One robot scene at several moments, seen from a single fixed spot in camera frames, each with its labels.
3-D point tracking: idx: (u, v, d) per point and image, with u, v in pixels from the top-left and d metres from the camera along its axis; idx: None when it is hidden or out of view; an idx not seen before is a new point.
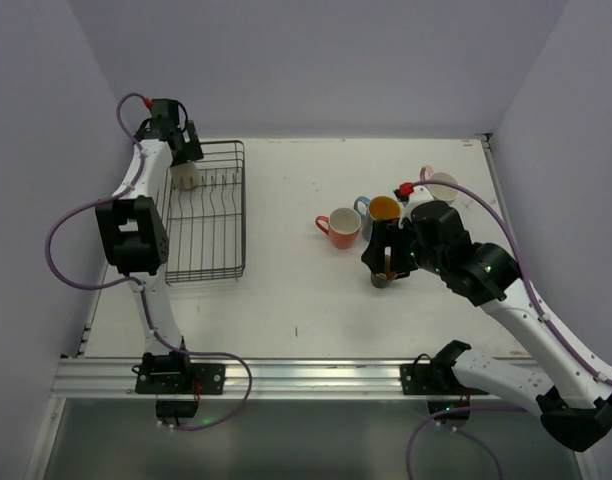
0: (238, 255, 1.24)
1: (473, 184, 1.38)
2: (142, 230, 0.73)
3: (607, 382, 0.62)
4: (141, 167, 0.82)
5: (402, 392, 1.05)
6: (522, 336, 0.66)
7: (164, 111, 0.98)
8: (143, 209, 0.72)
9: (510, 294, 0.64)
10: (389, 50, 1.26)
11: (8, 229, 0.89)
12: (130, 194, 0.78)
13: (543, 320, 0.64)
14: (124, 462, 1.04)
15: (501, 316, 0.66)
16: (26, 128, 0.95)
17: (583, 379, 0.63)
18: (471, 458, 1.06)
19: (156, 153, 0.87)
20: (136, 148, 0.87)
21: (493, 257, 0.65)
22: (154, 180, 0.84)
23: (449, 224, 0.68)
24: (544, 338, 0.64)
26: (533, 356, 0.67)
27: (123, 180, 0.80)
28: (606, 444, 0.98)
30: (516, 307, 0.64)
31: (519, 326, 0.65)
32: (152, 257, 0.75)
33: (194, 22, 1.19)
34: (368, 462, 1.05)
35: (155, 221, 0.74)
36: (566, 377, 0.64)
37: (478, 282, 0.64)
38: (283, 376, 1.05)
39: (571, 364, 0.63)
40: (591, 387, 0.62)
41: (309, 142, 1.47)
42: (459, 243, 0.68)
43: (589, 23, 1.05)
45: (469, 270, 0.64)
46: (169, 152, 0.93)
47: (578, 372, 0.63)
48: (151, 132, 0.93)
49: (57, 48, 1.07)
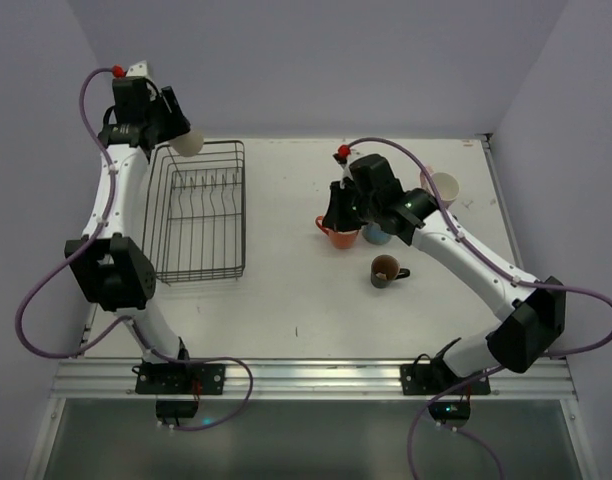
0: (238, 255, 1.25)
1: (472, 184, 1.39)
2: (121, 270, 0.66)
3: (524, 283, 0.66)
4: (112, 192, 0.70)
5: (402, 392, 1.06)
6: (445, 258, 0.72)
7: (132, 98, 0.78)
8: (120, 249, 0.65)
9: (428, 223, 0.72)
10: (389, 51, 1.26)
11: (7, 229, 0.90)
12: (105, 230, 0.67)
13: (460, 239, 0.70)
14: (120, 463, 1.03)
15: (425, 243, 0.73)
16: (26, 129, 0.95)
17: (501, 285, 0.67)
18: (471, 458, 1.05)
19: (128, 166, 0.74)
20: (105, 161, 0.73)
21: (419, 200, 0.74)
22: (129, 202, 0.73)
23: (380, 171, 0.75)
24: (460, 254, 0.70)
26: (461, 277, 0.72)
27: (93, 211, 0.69)
28: (607, 444, 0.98)
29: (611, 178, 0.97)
30: (433, 232, 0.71)
31: (438, 248, 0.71)
32: (139, 293, 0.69)
33: (194, 22, 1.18)
34: (368, 461, 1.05)
35: (136, 259, 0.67)
36: (486, 286, 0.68)
37: (404, 221, 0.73)
38: (283, 376, 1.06)
39: (488, 273, 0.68)
40: (507, 290, 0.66)
41: (309, 142, 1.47)
42: (390, 188, 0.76)
43: (589, 24, 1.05)
45: (395, 211, 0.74)
46: (144, 157, 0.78)
47: (495, 279, 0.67)
48: (119, 132, 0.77)
49: (56, 48, 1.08)
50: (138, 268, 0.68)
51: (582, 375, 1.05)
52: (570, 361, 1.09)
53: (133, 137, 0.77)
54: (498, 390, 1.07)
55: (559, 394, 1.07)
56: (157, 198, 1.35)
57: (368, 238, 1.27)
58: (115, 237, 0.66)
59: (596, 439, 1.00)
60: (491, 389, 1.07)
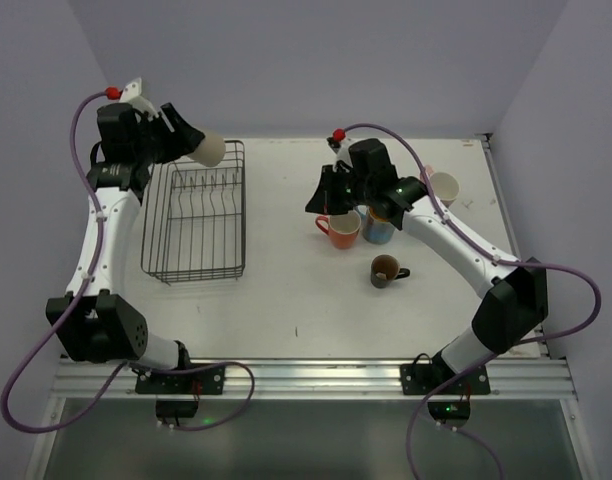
0: (238, 255, 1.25)
1: (472, 184, 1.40)
2: (109, 329, 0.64)
3: (503, 262, 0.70)
4: (99, 243, 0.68)
5: (402, 392, 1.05)
6: (432, 240, 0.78)
7: (120, 132, 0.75)
8: (107, 309, 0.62)
9: (417, 207, 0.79)
10: (389, 51, 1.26)
11: (6, 229, 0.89)
12: (91, 286, 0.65)
13: (445, 221, 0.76)
14: (121, 463, 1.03)
15: (414, 226, 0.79)
16: (25, 129, 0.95)
17: (482, 264, 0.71)
18: (471, 458, 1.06)
19: (118, 211, 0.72)
20: (94, 207, 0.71)
21: (410, 186, 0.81)
22: (118, 251, 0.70)
23: (377, 156, 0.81)
24: (445, 236, 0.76)
26: (447, 258, 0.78)
27: (79, 264, 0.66)
28: (607, 444, 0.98)
29: (611, 179, 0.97)
30: (421, 215, 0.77)
31: (426, 230, 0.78)
32: (129, 349, 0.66)
33: (193, 22, 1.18)
34: (368, 461, 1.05)
35: (125, 316, 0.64)
36: (469, 265, 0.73)
37: (395, 205, 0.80)
38: (283, 375, 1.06)
39: (471, 253, 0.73)
40: (487, 268, 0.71)
41: (310, 141, 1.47)
42: (385, 174, 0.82)
43: (589, 25, 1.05)
45: (387, 197, 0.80)
46: (136, 198, 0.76)
47: (477, 258, 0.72)
48: (108, 172, 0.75)
49: (56, 48, 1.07)
50: (127, 326, 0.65)
51: (582, 375, 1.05)
52: (570, 361, 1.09)
53: (123, 176, 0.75)
54: (498, 390, 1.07)
55: (559, 394, 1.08)
56: (157, 198, 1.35)
57: (368, 238, 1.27)
58: (101, 294, 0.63)
59: (596, 439, 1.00)
60: (491, 389, 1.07)
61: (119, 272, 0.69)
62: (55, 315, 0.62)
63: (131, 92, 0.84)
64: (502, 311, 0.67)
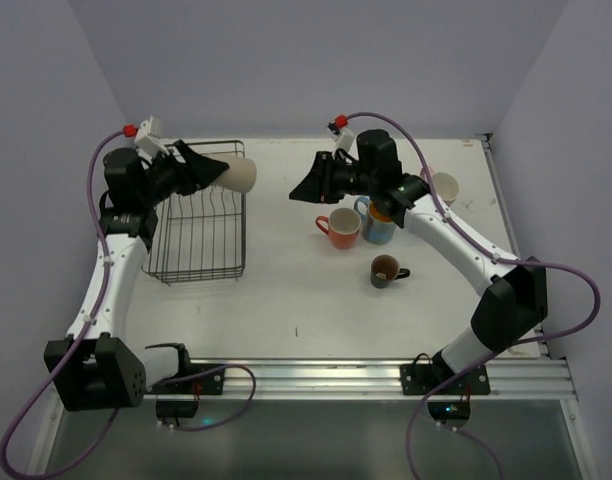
0: (238, 255, 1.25)
1: (472, 184, 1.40)
2: (106, 376, 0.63)
3: (503, 260, 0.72)
4: (104, 286, 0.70)
5: (402, 392, 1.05)
6: (433, 238, 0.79)
7: (127, 183, 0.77)
8: (105, 354, 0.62)
9: (418, 205, 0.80)
10: (389, 51, 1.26)
11: (6, 229, 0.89)
12: (92, 328, 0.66)
13: (446, 219, 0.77)
14: (121, 463, 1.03)
15: (416, 223, 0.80)
16: (25, 130, 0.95)
17: (481, 262, 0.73)
18: (470, 459, 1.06)
19: (125, 256, 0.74)
20: (102, 251, 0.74)
21: (414, 186, 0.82)
22: (122, 295, 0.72)
23: (385, 153, 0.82)
24: (446, 234, 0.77)
26: (446, 254, 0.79)
27: (82, 308, 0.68)
28: (607, 445, 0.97)
29: None
30: (422, 213, 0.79)
31: (427, 228, 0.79)
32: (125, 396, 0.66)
33: (193, 22, 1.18)
34: (368, 461, 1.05)
35: (123, 363, 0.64)
36: (469, 263, 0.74)
37: (397, 204, 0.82)
38: (282, 375, 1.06)
39: (471, 251, 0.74)
40: (487, 266, 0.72)
41: (310, 141, 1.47)
42: (391, 171, 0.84)
43: (589, 25, 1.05)
45: (390, 195, 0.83)
46: (144, 243, 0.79)
47: (477, 256, 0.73)
48: (119, 222, 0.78)
49: (56, 48, 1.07)
50: (124, 373, 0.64)
51: (581, 375, 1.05)
52: (570, 361, 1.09)
53: (132, 227, 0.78)
54: (498, 390, 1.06)
55: (559, 394, 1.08)
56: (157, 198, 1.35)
57: (368, 238, 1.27)
58: (101, 337, 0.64)
59: (596, 439, 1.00)
60: (491, 389, 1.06)
61: (121, 315, 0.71)
62: (54, 359, 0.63)
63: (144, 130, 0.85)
64: (504, 309, 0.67)
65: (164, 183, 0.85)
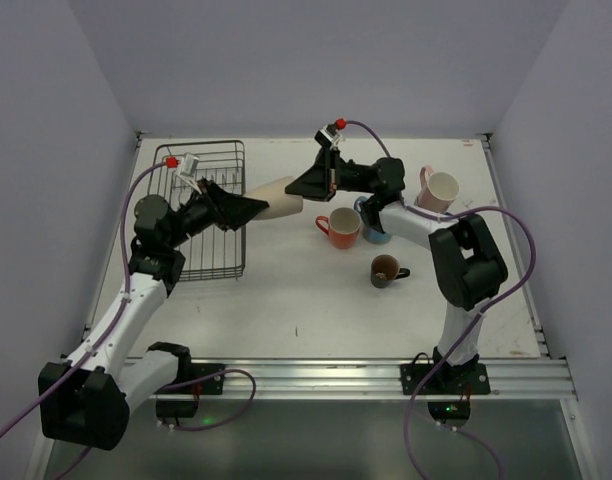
0: (238, 255, 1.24)
1: (471, 185, 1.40)
2: (89, 413, 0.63)
3: (444, 219, 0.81)
4: (114, 322, 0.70)
5: (402, 392, 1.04)
6: (400, 226, 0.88)
7: (155, 238, 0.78)
8: (93, 390, 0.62)
9: (389, 205, 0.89)
10: (390, 50, 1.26)
11: (6, 229, 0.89)
12: (90, 360, 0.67)
13: (404, 208, 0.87)
14: (123, 462, 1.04)
15: (385, 219, 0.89)
16: (23, 129, 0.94)
17: (428, 224, 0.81)
18: (470, 458, 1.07)
19: (143, 296, 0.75)
20: (124, 285, 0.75)
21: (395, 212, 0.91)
22: (129, 334, 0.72)
23: (391, 194, 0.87)
24: (403, 216, 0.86)
26: (412, 238, 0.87)
27: (87, 338, 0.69)
28: (607, 445, 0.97)
29: None
30: (387, 207, 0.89)
31: (392, 219, 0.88)
32: (102, 436, 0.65)
33: (193, 21, 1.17)
34: (368, 461, 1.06)
35: (108, 404, 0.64)
36: (423, 232, 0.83)
37: (375, 217, 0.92)
38: (283, 376, 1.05)
39: (421, 220, 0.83)
40: (433, 225, 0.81)
41: (309, 141, 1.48)
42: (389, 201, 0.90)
43: (590, 23, 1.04)
45: (371, 210, 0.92)
46: (164, 287, 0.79)
47: (425, 222, 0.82)
48: (148, 263, 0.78)
49: (56, 47, 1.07)
50: (108, 412, 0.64)
51: (582, 374, 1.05)
52: (570, 361, 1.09)
53: (160, 270, 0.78)
54: (498, 390, 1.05)
55: (559, 394, 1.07)
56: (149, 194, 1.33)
57: (368, 238, 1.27)
58: (94, 371, 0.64)
59: (596, 439, 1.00)
60: (491, 389, 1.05)
61: (123, 352, 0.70)
62: (46, 380, 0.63)
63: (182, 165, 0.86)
64: (451, 254, 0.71)
65: (196, 220, 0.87)
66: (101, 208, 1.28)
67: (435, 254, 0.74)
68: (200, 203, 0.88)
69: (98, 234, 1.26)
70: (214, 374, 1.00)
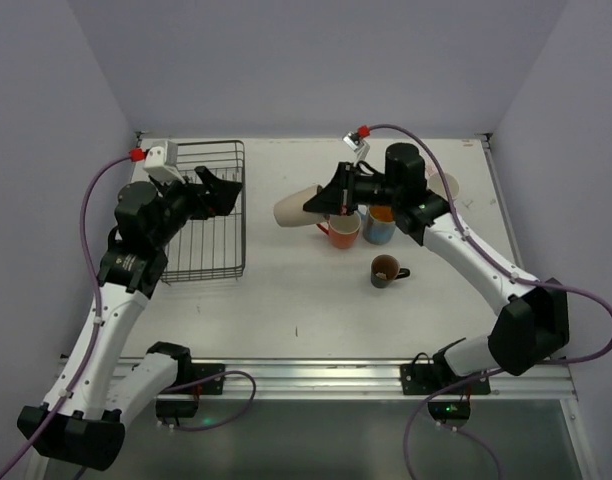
0: (238, 255, 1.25)
1: (472, 185, 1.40)
2: (76, 451, 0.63)
3: (521, 281, 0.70)
4: (89, 352, 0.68)
5: (402, 392, 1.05)
6: (452, 256, 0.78)
7: (138, 226, 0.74)
8: (74, 437, 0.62)
9: (437, 223, 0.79)
10: (389, 51, 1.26)
11: (6, 229, 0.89)
12: (67, 402, 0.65)
13: (465, 238, 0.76)
14: (123, 463, 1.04)
15: (434, 243, 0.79)
16: (23, 129, 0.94)
17: (499, 281, 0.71)
18: (469, 458, 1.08)
19: (117, 315, 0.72)
20: (94, 308, 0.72)
21: (439, 212, 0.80)
22: (108, 360, 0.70)
23: (416, 170, 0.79)
24: (463, 252, 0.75)
26: (462, 272, 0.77)
27: (64, 375, 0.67)
28: (608, 445, 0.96)
29: None
30: (442, 231, 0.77)
31: (445, 246, 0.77)
32: (97, 462, 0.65)
33: (192, 21, 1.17)
34: (367, 460, 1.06)
35: (96, 441, 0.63)
36: (485, 280, 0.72)
37: (416, 221, 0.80)
38: (283, 375, 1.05)
39: (489, 270, 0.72)
40: (504, 285, 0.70)
41: (309, 141, 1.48)
42: (417, 189, 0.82)
43: (590, 23, 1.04)
45: (411, 212, 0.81)
46: (143, 293, 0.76)
47: (494, 275, 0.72)
48: (122, 264, 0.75)
49: (56, 48, 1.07)
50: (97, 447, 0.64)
51: (582, 374, 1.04)
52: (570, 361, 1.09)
53: (134, 276, 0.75)
54: (498, 391, 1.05)
55: (559, 394, 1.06)
56: None
57: (368, 238, 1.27)
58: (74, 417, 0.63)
59: (596, 439, 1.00)
60: (491, 389, 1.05)
61: (104, 383, 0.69)
62: (24, 427, 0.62)
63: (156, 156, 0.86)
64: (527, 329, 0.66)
65: (177, 210, 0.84)
66: (101, 208, 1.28)
67: (503, 321, 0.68)
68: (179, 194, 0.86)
69: (98, 234, 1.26)
70: (214, 374, 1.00)
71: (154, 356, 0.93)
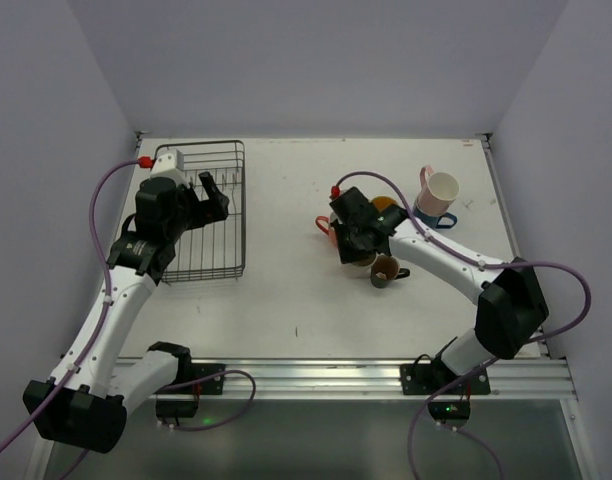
0: (238, 255, 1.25)
1: (472, 185, 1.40)
2: (80, 427, 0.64)
3: (489, 267, 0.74)
4: (97, 330, 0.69)
5: (402, 392, 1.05)
6: (421, 259, 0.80)
7: (154, 211, 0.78)
8: (80, 411, 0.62)
9: (399, 230, 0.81)
10: (389, 50, 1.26)
11: (6, 229, 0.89)
12: (73, 377, 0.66)
13: (428, 238, 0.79)
14: (122, 463, 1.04)
15: (403, 252, 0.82)
16: (23, 129, 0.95)
17: (469, 272, 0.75)
18: (470, 458, 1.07)
19: (126, 296, 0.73)
20: (104, 288, 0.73)
21: (393, 217, 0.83)
22: (115, 339, 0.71)
23: (354, 198, 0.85)
24: (430, 252, 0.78)
26: (435, 273, 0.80)
27: (71, 352, 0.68)
28: (609, 445, 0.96)
29: None
30: (404, 236, 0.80)
31: (413, 251, 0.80)
32: (99, 442, 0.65)
33: (192, 21, 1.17)
34: (367, 461, 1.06)
35: (100, 418, 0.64)
36: (457, 275, 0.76)
37: (380, 234, 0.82)
38: (282, 375, 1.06)
39: (457, 264, 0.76)
40: (475, 273, 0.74)
41: (309, 141, 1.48)
42: (366, 210, 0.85)
43: (590, 24, 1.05)
45: (371, 227, 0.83)
46: (151, 279, 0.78)
47: (464, 268, 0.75)
48: (131, 250, 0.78)
49: (56, 47, 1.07)
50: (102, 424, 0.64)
51: (582, 374, 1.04)
52: (570, 361, 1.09)
53: (143, 260, 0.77)
54: (498, 390, 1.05)
55: (559, 394, 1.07)
56: None
57: None
58: (80, 392, 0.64)
59: (596, 438, 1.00)
60: (491, 389, 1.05)
61: (110, 361, 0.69)
62: (31, 399, 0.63)
63: (165, 162, 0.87)
64: (505, 311, 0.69)
65: (186, 210, 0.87)
66: (101, 208, 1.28)
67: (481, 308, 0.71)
68: (188, 197, 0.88)
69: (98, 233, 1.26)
70: (214, 374, 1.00)
71: (155, 354, 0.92)
